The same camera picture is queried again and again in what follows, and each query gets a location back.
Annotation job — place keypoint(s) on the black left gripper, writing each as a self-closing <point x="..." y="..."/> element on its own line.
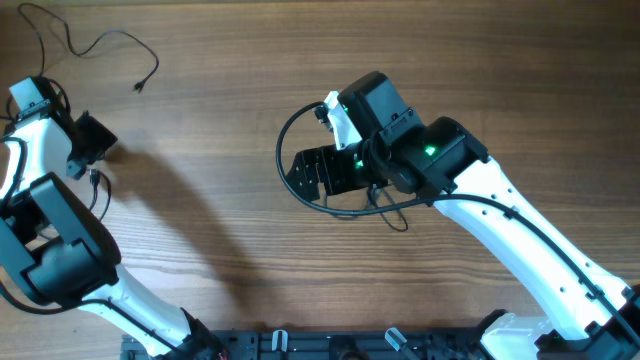
<point x="102" y="138"/>

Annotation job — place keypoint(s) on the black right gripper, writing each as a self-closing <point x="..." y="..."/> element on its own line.
<point x="337" y="180"/>

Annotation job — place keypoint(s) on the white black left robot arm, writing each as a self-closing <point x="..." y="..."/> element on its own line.
<point x="56" y="250"/>

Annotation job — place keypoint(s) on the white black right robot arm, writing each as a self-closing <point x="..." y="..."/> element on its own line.
<point x="380" y="141"/>

